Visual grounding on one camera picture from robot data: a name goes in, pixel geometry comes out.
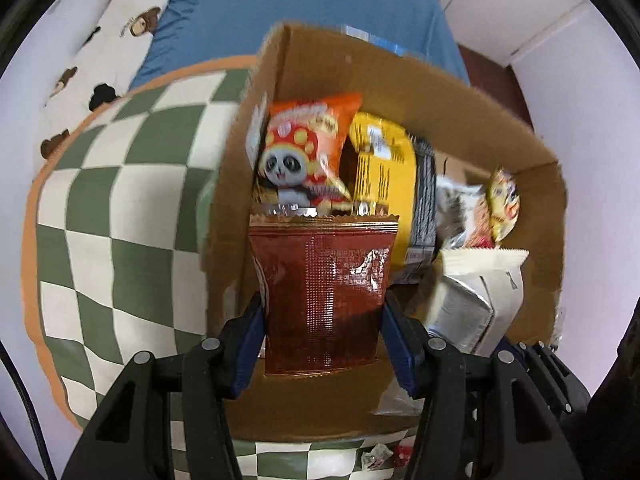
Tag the orange panda snack packet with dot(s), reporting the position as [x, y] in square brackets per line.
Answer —
[305, 130]

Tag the cardboard box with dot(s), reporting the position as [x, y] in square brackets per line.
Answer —
[350, 75]

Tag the white cookie snack packet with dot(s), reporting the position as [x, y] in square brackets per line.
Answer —
[457, 210]

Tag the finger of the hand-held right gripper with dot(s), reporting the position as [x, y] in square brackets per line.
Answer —
[550, 375]

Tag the plain white snack packet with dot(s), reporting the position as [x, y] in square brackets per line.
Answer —
[465, 305]

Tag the dark red snack packet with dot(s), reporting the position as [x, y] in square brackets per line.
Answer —
[320, 300]

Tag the yellow black snack packet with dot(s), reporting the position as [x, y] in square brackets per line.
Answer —
[385, 180]

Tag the white bear print pillow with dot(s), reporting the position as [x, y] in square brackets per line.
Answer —
[115, 35]

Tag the red triangular snack packet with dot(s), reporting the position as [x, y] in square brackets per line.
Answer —
[402, 455]

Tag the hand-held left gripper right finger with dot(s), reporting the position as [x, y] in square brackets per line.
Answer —
[402, 355]

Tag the small wrapper scraps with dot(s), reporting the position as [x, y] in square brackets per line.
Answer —
[375, 457]

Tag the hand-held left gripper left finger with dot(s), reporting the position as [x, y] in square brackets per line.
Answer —
[247, 350]

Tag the green white checkered blanket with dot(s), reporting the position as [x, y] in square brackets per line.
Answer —
[125, 200]

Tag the yellow panda snack packet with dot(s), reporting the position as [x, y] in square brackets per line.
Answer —
[502, 200]

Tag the white door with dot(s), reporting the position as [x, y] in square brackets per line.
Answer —
[500, 10]

